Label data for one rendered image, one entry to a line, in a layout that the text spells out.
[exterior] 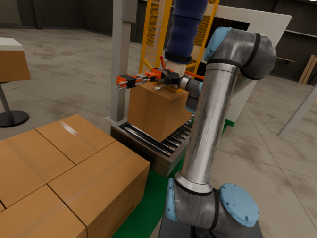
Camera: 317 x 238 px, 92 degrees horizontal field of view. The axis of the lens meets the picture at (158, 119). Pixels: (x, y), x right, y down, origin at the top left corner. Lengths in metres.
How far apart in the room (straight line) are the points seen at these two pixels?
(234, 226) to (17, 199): 1.12
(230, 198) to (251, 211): 0.07
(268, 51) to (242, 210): 0.54
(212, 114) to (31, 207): 1.07
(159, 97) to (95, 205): 0.82
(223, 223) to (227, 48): 0.60
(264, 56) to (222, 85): 0.16
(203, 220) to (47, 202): 0.88
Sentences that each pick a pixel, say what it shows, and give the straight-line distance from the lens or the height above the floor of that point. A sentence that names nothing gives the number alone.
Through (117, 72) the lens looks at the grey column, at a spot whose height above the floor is 0.84.
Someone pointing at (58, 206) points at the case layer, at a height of 0.54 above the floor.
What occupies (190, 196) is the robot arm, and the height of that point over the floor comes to 1.04.
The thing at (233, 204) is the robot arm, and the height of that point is 1.04.
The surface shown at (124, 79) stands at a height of 1.24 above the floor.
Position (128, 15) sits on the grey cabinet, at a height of 1.53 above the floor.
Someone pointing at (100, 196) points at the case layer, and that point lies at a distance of 1.15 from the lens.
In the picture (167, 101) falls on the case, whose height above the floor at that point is 1.06.
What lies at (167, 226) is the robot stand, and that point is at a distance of 0.87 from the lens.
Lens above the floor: 1.53
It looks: 31 degrees down
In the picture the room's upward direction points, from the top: 13 degrees clockwise
